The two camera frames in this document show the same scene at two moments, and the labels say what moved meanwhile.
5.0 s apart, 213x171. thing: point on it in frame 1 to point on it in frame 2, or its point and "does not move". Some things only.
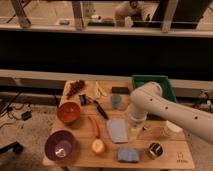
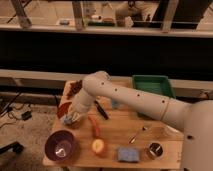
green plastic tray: [163, 80] does not move
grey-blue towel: [117, 130] to [67, 119]
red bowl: [68, 112] does not move
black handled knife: [99, 108] does not move
